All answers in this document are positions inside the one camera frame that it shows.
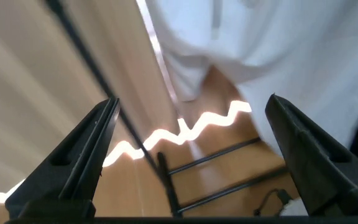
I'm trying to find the pale grey shorts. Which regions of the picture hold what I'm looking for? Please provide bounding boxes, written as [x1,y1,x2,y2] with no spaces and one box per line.
[144,0,358,157]

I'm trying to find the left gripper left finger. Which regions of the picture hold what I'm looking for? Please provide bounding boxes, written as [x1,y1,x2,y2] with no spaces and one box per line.
[4,96,121,219]

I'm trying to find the beige curtain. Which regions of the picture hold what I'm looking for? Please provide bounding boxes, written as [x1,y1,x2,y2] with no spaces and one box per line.
[0,0,180,200]

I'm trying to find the black clothes rack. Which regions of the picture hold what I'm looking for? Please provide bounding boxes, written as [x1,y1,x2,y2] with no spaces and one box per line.
[44,0,290,218]

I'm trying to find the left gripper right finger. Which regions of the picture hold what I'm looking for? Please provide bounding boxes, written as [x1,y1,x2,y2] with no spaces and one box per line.
[264,93,358,217]

